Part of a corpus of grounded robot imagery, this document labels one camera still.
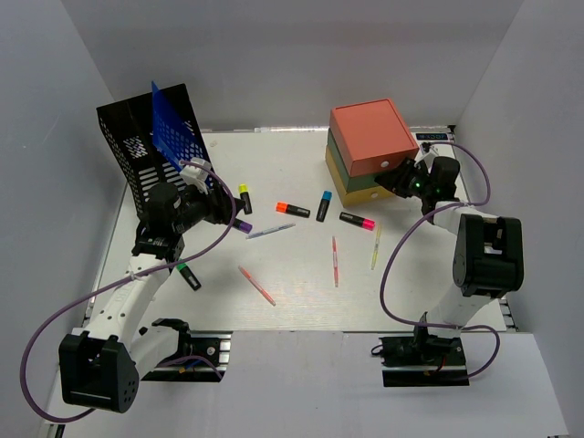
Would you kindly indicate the yellow bottom drawer box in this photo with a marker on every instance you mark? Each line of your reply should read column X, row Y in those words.
column 353, row 198

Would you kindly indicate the blue plastic folder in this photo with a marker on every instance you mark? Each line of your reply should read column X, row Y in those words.
column 175, row 130

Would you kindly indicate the orange cap black highlighter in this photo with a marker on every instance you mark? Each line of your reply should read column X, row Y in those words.
column 287, row 208

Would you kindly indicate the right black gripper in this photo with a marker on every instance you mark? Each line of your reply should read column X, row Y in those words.
column 395, row 180

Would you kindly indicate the orange thin pen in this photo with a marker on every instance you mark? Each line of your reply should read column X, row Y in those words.
column 257, row 286

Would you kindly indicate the pink thin pen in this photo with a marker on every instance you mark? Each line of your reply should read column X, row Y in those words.
column 335, row 261

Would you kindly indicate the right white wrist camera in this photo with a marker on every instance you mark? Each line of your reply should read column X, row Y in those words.
column 428, row 154

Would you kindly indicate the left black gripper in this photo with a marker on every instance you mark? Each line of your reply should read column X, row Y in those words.
column 216, row 202

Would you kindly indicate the green drawer box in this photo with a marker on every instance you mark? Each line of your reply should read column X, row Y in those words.
column 338, row 170

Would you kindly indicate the salmon top drawer box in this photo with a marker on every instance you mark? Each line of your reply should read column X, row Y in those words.
column 371, row 136

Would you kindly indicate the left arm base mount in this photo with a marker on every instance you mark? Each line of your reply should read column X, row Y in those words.
column 197, row 356

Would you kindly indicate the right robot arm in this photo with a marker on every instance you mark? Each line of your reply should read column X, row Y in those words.
column 488, row 257

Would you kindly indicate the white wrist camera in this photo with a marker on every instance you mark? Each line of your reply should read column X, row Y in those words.
column 195, row 172
column 428, row 154

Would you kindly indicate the yellow thin pen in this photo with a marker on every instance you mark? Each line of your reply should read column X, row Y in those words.
column 375, row 251

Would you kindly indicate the green cap black highlighter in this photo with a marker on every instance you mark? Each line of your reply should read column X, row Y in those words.
column 189, row 277

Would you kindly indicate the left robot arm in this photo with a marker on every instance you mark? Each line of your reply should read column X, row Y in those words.
column 101, row 367

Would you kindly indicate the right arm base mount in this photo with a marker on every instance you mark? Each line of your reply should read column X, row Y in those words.
column 405, row 363

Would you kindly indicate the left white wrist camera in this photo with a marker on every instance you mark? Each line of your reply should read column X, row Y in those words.
column 195, row 172

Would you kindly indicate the yellow cap black highlighter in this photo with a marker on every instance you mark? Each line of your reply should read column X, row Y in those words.
column 245, row 197

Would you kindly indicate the purple cap black highlighter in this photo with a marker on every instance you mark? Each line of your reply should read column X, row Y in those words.
column 242, row 226

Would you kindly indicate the blue cap black highlighter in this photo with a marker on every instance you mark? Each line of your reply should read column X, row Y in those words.
column 323, row 206

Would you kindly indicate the black mesh file organizer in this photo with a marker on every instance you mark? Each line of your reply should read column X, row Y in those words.
column 127, row 127

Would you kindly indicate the pink cap black highlighter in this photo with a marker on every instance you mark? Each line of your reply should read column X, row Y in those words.
column 359, row 221

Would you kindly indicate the blue thin pen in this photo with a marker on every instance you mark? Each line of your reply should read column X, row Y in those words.
column 270, row 231

